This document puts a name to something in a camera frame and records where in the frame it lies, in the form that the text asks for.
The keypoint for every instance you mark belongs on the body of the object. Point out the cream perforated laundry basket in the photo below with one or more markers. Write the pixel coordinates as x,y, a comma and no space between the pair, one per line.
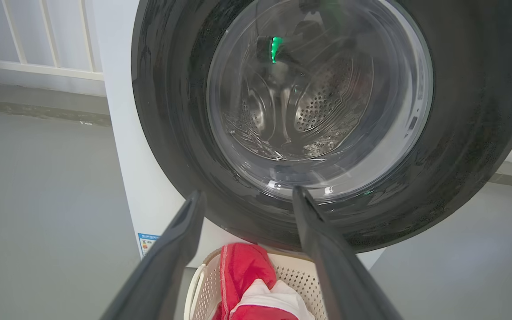
296,278

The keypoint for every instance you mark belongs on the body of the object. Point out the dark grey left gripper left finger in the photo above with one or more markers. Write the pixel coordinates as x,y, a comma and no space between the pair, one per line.
162,271

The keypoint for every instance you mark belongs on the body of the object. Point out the blue energy label sticker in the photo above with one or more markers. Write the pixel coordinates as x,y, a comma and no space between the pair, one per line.
148,244

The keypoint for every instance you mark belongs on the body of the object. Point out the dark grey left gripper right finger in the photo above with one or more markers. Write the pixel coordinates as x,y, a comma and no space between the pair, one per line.
336,271

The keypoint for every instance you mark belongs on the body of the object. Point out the red garment with white collar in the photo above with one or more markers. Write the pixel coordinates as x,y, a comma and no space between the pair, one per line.
247,271

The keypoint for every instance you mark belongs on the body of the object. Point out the white front-load washing machine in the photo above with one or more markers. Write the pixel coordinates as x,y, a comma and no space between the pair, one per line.
118,133

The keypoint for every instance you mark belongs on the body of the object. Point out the washing machine door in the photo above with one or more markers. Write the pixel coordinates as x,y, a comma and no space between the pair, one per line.
469,133

